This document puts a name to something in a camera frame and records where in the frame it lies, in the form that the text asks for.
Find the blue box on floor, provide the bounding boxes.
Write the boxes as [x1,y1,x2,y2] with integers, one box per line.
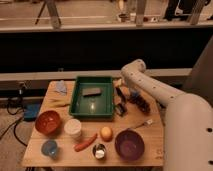
[24,104,41,121]

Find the purple bowl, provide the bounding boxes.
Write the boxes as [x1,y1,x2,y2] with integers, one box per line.
[115,130,145,161]

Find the red bowl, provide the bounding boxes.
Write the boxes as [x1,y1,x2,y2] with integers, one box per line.
[35,110,61,135]

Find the blue cup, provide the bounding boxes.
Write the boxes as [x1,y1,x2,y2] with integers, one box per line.
[41,140,58,158]

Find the orange carrot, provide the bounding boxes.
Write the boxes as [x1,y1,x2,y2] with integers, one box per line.
[74,134,97,152]

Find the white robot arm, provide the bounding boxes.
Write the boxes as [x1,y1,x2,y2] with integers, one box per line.
[121,59,213,171]

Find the black peeler tool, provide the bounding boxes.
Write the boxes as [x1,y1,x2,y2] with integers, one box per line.
[115,87,127,116]

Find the grey sponge block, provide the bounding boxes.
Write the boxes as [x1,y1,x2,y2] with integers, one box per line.
[82,88,101,97]

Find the small steel cup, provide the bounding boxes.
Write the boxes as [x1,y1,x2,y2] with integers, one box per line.
[92,144,106,160]

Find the yellow banana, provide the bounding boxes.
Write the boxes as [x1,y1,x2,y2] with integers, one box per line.
[48,99,70,108]

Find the light blue cloth left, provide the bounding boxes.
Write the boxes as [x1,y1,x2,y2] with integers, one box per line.
[55,80,67,95]

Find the silver fork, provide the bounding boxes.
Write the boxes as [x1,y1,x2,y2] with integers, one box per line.
[127,119,153,130]

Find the green plastic tray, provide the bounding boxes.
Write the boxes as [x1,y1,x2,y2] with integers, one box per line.
[69,76,114,120]

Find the black floor cable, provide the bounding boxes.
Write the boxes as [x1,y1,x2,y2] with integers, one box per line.
[0,96,28,148]

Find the white paper cup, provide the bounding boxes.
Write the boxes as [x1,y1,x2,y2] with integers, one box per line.
[64,119,82,138]

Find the dark red grape bunch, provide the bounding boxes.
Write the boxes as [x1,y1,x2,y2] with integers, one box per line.
[129,96,150,115]

